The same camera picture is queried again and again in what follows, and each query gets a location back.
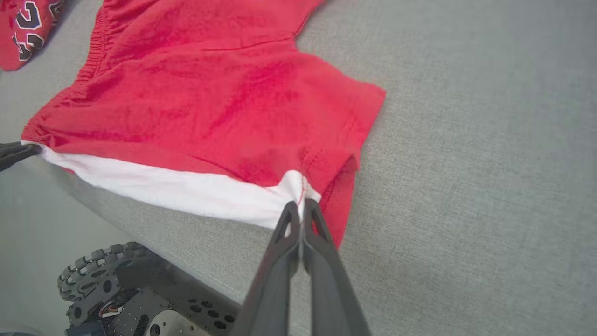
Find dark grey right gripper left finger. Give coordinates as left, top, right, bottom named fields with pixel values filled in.
left=231, top=202, right=301, bottom=336

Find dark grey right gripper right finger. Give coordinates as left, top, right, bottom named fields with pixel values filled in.
left=303, top=198, right=371, bottom=336

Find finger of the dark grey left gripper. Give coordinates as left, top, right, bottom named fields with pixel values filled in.
left=0, top=142, right=42, bottom=172

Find red jersey with number 23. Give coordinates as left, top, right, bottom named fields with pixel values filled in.
left=0, top=0, right=63, bottom=71

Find red shorts with white stripe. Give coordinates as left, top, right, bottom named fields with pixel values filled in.
left=21, top=0, right=387, bottom=249

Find grey robot omni wheel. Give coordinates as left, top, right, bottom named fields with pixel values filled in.
left=57, top=242, right=154, bottom=301

